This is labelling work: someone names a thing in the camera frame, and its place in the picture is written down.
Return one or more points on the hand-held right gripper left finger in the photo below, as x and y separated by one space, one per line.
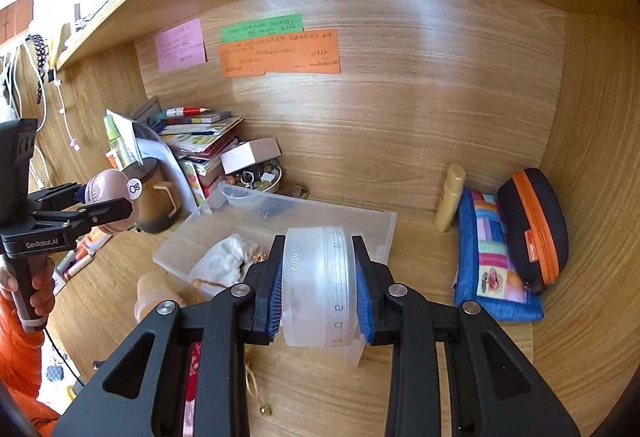
275 302

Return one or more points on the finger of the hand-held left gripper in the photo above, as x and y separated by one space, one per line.
100 212
60 193

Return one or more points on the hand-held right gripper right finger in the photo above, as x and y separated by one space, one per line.
362 312

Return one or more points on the pink round compact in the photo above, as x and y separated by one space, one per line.
112 187

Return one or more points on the frosted white round jar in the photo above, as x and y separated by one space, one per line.
320 287

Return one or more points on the clear plastic storage box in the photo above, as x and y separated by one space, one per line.
340 222

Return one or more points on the person's left hand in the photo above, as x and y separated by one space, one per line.
42 282

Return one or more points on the brown lidded mug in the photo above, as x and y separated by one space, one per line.
155 207

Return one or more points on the pink marker pen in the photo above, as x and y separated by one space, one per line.
75 267

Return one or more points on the green spray bottle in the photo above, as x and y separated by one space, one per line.
116 142

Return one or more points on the white paper sheet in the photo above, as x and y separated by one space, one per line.
150 147

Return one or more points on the fruit print notebook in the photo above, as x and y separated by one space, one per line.
192 182

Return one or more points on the small gold bell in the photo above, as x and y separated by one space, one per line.
265 410

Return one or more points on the grey box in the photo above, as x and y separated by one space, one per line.
145 109

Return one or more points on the black beaded hairband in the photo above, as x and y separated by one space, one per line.
40 49

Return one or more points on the bowl of beads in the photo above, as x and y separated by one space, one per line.
255 182

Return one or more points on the stack of books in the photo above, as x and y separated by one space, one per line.
210 142

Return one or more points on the red white pen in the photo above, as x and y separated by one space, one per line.
185 111

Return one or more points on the yellow tube bottle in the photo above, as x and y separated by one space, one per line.
450 202

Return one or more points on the blue patchwork pencil case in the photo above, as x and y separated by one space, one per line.
495 257

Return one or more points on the small white cardboard box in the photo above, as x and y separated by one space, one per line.
250 154

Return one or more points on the black orange zipper case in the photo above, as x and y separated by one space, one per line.
525 227

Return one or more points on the pink paper note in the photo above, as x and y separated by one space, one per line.
180 44

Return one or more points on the orange paper note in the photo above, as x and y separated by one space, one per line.
280 57

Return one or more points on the green paper note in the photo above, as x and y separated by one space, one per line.
262 28

